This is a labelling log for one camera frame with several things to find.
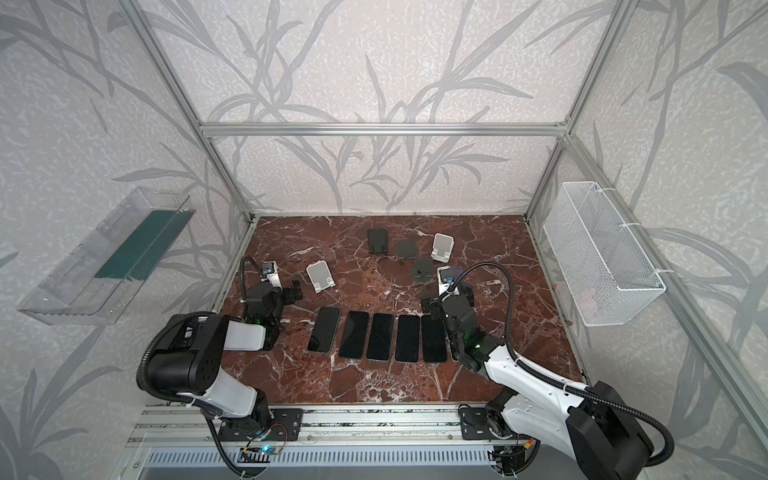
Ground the black phone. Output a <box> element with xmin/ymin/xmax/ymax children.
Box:
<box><xmin>395</xmin><ymin>315</ymin><xmax>420</xmax><ymax>363</ymax></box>
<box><xmin>338</xmin><ymin>311</ymin><xmax>370</xmax><ymax>359</ymax></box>
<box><xmin>366</xmin><ymin>313</ymin><xmax>394</xmax><ymax>361</ymax></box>
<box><xmin>421</xmin><ymin>315</ymin><xmax>447</xmax><ymax>363</ymax></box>
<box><xmin>307</xmin><ymin>307</ymin><xmax>341</xmax><ymax>354</ymax></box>

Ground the black phone front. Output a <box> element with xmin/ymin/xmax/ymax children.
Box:
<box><xmin>395</xmin><ymin>315</ymin><xmax>420</xmax><ymax>363</ymax></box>

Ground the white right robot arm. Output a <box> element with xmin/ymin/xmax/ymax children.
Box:
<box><xmin>421</xmin><ymin>294</ymin><xmax>654</xmax><ymax>479</ymax></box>

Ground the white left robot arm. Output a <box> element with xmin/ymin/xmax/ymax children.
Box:
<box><xmin>136</xmin><ymin>280</ymin><xmax>303</xmax><ymax>442</ymax></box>

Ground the white left phone stand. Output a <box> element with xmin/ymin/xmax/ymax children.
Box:
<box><xmin>306</xmin><ymin>260</ymin><xmax>336</xmax><ymax>293</ymax></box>

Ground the white phone stand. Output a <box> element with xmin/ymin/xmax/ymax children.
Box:
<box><xmin>306</xmin><ymin>260</ymin><xmax>336</xmax><ymax>293</ymax></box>
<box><xmin>430</xmin><ymin>233</ymin><xmax>455</xmax><ymax>263</ymax></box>

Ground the black rear phone stand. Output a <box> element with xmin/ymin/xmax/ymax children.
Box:
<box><xmin>367</xmin><ymin>228</ymin><xmax>389</xmax><ymax>256</ymax></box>

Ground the green circuit board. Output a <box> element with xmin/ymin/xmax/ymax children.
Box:
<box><xmin>241</xmin><ymin>445</ymin><xmax>284</xmax><ymax>463</ymax></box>

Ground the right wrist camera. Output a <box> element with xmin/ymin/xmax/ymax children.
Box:
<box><xmin>436</xmin><ymin>266</ymin><xmax>461</xmax><ymax>295</ymax></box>

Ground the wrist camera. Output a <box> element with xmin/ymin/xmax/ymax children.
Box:
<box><xmin>436</xmin><ymin>266</ymin><xmax>461</xmax><ymax>295</ymax></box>
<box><xmin>260</xmin><ymin>261</ymin><xmax>282</xmax><ymax>288</ymax></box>

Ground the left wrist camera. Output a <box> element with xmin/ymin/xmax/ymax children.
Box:
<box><xmin>260</xmin><ymin>261</ymin><xmax>282</xmax><ymax>288</ymax></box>

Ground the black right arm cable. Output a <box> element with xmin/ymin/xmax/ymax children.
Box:
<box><xmin>443</xmin><ymin>260</ymin><xmax>676</xmax><ymax>468</ymax></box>

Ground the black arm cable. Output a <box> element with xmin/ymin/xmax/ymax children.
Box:
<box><xmin>443</xmin><ymin>260</ymin><xmax>676</xmax><ymax>468</ymax></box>
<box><xmin>135</xmin><ymin>255</ymin><xmax>265</xmax><ymax>478</ymax></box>

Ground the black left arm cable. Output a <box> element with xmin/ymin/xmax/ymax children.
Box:
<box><xmin>135</xmin><ymin>255</ymin><xmax>265</xmax><ymax>478</ymax></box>

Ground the white wire mesh basket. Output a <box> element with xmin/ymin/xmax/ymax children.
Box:
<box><xmin>544</xmin><ymin>181</ymin><xmax>666</xmax><ymax>327</ymax></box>

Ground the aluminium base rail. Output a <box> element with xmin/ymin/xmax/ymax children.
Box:
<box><xmin>127</xmin><ymin>403</ymin><xmax>532</xmax><ymax>447</ymax></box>

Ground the clear acrylic wall tray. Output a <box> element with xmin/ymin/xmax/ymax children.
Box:
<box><xmin>18</xmin><ymin>187</ymin><xmax>195</xmax><ymax>326</ymax></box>

